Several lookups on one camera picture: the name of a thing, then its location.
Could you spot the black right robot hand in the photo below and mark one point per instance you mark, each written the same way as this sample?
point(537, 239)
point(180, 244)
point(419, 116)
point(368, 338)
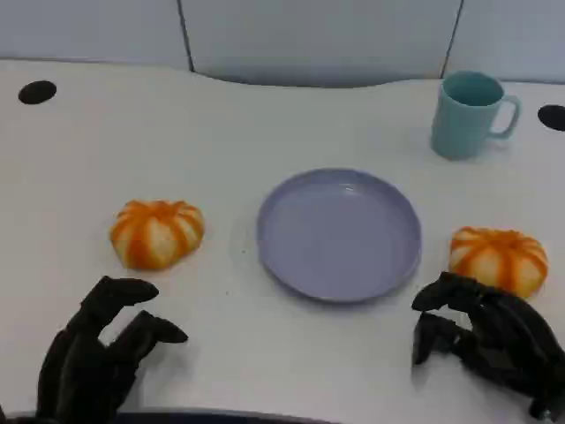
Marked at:
point(512, 340)

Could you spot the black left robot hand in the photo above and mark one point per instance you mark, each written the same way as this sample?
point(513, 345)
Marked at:
point(75, 366)

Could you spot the orange white toy bread roll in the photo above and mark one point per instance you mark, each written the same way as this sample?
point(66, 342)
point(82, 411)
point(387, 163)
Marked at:
point(156, 234)
point(499, 258)

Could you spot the dark robot torso edge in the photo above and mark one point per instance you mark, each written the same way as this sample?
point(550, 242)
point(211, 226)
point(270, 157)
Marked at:
point(198, 418)

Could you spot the lilac plate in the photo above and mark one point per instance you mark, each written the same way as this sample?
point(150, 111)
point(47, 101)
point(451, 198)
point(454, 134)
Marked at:
point(337, 236)

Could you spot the pale green mug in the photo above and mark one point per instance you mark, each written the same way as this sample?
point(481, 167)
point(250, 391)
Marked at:
point(463, 123)

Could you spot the grey partition panel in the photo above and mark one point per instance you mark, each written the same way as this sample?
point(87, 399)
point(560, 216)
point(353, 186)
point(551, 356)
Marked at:
point(88, 28)
point(512, 37)
point(318, 40)

